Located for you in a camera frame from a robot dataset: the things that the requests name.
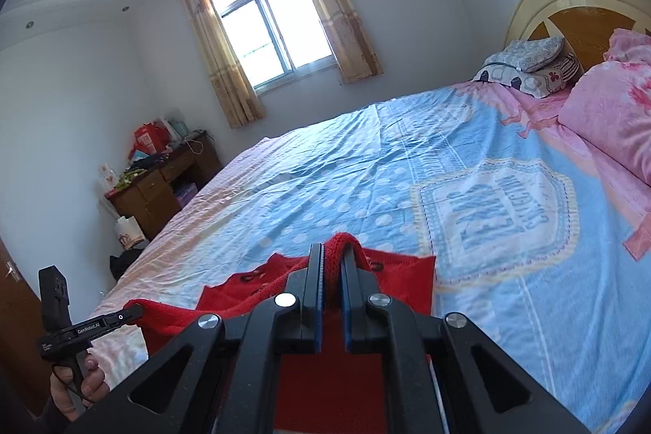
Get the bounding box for green cloth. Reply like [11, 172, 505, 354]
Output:
[114, 167, 146, 189]

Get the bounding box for person's left hand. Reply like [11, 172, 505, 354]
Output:
[51, 355, 110, 419]

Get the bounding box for purple boxes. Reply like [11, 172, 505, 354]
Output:
[175, 182, 200, 209]

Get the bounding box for white paper bag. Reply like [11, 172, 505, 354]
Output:
[114, 215, 148, 252]

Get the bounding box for sliding glass window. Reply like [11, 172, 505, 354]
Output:
[206, 0, 337, 95]

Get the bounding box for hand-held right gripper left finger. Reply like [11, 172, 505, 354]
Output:
[66, 243, 326, 434]

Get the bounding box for pink floral quilt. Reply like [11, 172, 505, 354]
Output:
[557, 27, 651, 188]

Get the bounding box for black bag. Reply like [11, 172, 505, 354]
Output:
[109, 248, 149, 282]

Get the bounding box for brown wooden door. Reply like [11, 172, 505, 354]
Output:
[0, 236, 52, 414]

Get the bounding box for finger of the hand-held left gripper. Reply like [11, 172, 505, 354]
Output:
[104, 304, 146, 330]

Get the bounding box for red embroidered sweater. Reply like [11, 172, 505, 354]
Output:
[123, 233, 438, 434]

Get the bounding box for bed with patterned sheet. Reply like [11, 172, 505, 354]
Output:
[86, 81, 651, 434]

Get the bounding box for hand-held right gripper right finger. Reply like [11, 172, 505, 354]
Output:
[341, 245, 593, 434]

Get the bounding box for red gift bag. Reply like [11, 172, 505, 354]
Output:
[133, 121, 171, 159]

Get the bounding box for person's left forearm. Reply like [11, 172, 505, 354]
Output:
[41, 396, 69, 434]

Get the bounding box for blue-grey patterned pillow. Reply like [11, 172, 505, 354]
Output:
[482, 36, 566, 73]

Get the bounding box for white pillow with dark dots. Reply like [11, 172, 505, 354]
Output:
[472, 55, 581, 99]

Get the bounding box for brown wooden desk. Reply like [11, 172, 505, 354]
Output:
[104, 131, 223, 239]

